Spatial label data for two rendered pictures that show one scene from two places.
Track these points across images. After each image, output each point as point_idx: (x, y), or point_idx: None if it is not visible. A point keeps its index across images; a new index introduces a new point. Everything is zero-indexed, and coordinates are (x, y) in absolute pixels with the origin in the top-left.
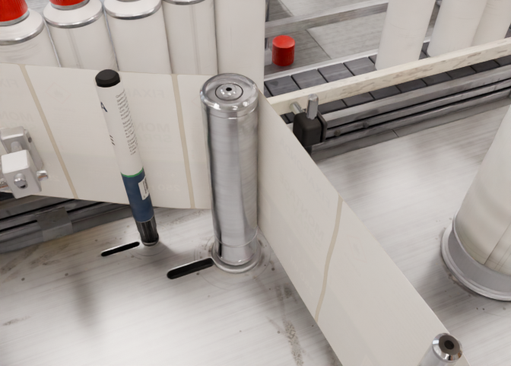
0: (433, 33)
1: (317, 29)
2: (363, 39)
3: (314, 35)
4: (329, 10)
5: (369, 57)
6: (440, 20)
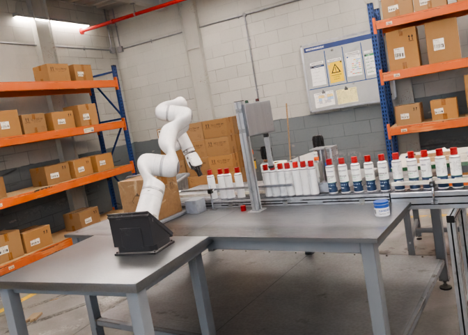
0: (232, 193)
1: (227, 213)
2: (224, 211)
3: (230, 212)
4: (247, 186)
5: (240, 199)
6: (232, 189)
